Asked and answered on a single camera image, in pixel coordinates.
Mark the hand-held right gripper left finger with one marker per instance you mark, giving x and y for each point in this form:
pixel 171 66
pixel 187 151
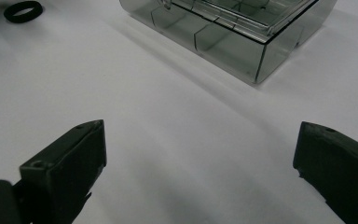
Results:
pixel 68 161

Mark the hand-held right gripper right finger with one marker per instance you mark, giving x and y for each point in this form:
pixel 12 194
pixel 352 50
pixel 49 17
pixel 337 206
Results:
pixel 338 168

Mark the clear plastic compartment box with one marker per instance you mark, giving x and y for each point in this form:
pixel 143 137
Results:
pixel 230 51

